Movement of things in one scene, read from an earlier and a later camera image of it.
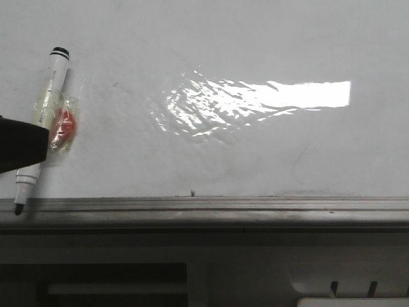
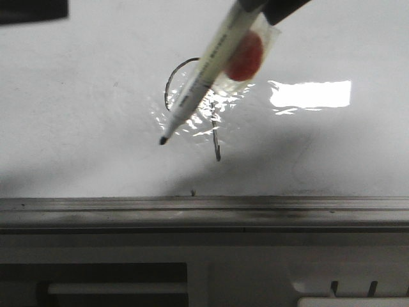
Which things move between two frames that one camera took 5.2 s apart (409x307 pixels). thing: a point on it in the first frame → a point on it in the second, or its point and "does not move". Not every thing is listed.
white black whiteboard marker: [59, 61] → [217, 57]
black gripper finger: [22, 144] → [275, 10]
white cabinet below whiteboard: [200, 268] does not move
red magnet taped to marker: [64, 124] → [248, 56]
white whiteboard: [216, 98] does not move
